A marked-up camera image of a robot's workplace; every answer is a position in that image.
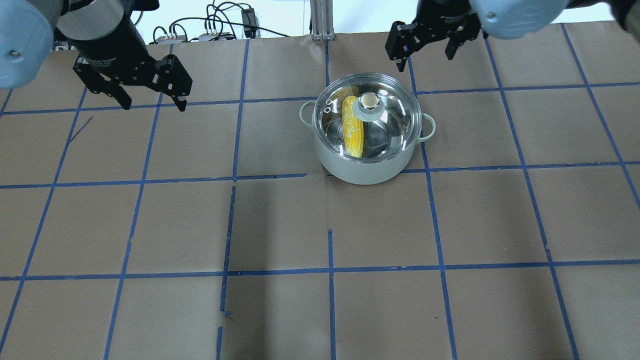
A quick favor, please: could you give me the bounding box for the pale green steel pot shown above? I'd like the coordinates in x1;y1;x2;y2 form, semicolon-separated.
298;72;437;185

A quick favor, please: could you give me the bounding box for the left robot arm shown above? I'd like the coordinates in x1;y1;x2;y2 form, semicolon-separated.
0;0;194;112

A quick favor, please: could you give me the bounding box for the glass pot lid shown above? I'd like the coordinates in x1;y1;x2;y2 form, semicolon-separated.
307;72;430;164

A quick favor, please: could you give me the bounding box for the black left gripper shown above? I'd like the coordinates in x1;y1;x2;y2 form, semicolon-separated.
73;20;194;113

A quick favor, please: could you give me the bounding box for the yellow corn cob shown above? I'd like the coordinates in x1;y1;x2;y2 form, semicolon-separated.
342;96;364;158

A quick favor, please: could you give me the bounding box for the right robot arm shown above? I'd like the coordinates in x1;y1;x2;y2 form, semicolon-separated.
385;0;597;72

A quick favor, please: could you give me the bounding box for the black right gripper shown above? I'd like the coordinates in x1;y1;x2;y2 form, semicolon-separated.
385;0;482;73

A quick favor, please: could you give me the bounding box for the aluminium frame post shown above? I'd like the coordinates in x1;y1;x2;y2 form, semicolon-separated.
310;0;336;41

